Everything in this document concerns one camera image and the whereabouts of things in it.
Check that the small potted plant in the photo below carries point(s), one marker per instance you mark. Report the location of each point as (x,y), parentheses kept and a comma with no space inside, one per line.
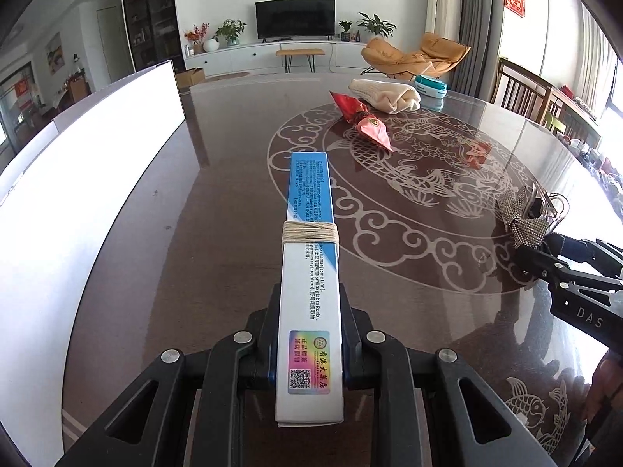
(345,29)

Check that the rhinestone bow hair clip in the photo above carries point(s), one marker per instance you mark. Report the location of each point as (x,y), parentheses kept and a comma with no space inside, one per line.
(523,224)

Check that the framed wall painting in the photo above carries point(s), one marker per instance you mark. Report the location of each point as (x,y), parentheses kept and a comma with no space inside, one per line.
(55,53)

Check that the wooden bench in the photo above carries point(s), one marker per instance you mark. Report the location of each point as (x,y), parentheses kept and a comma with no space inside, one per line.
(300,52)

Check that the cardboard box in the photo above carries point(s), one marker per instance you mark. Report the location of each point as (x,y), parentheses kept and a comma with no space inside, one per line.
(191,78)

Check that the wooden dining chair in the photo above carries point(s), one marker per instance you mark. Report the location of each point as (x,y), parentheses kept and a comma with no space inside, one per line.
(521,90)
(574,112)

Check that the blue white toothpaste box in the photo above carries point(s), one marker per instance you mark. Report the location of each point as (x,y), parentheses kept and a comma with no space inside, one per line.
(306,277)

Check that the dark display cabinet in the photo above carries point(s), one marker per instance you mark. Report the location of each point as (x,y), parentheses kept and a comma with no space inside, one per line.
(153,14)

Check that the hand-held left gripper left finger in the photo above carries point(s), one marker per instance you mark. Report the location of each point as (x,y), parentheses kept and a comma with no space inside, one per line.
(265,345)

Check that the large leafy potted plant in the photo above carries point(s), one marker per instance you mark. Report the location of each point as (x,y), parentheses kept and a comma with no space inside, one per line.
(375,24)

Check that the white board panel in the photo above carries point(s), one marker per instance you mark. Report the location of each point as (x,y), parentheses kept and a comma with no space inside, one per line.
(73,204)

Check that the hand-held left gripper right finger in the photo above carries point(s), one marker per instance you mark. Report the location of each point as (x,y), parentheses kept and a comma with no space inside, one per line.
(353,345)

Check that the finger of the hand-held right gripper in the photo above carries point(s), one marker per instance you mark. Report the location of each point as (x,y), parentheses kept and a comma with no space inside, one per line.
(540,260)
(584,250)

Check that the red foil packet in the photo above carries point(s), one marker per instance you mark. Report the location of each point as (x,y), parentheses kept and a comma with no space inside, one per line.
(370,129)

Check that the teal round box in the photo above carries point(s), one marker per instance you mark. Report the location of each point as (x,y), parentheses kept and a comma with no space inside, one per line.
(432,87)

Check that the green potted plant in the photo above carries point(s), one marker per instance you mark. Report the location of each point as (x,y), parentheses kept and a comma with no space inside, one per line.
(229,31)

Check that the grey curtain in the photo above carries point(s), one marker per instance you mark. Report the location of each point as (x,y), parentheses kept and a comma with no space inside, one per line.
(467,9)

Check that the person's right hand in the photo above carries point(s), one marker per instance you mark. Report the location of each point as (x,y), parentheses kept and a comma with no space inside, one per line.
(603,384)

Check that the white television cabinet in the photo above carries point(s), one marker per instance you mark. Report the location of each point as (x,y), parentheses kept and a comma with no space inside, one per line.
(243,58)

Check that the orange lounge chair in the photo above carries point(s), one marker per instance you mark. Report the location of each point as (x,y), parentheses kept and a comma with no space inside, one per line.
(404,56)

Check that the black television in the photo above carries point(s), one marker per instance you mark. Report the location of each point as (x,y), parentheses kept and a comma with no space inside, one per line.
(296,19)

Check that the red flower arrangement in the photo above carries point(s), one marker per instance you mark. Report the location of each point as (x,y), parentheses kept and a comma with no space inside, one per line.
(195,36)

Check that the folded cream knitted glove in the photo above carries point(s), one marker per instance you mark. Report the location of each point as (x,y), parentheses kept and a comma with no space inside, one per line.
(389,95)

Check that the white round vase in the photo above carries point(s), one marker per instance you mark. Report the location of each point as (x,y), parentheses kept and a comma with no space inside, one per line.
(211,44)

